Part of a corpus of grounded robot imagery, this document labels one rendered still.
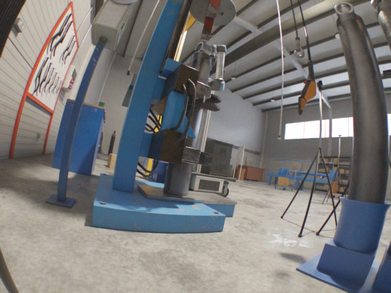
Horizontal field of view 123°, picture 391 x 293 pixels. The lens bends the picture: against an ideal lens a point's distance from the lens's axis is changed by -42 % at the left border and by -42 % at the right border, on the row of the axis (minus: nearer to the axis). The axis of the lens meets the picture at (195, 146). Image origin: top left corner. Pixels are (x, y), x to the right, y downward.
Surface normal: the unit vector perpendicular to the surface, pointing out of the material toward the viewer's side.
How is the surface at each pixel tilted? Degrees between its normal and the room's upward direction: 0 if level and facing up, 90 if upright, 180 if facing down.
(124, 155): 90
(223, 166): 90
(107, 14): 90
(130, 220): 90
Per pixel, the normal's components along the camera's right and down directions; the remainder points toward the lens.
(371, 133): -0.77, -0.21
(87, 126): 0.47, 0.00
